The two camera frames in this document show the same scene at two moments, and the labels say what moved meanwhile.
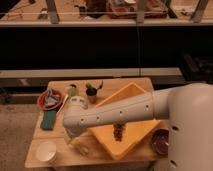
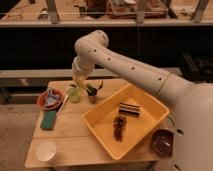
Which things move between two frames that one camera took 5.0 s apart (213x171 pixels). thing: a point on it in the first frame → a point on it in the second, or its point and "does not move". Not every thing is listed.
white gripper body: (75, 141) → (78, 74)
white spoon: (65, 98) does not move
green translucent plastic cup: (72, 90) does not move
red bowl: (41, 100) does not move
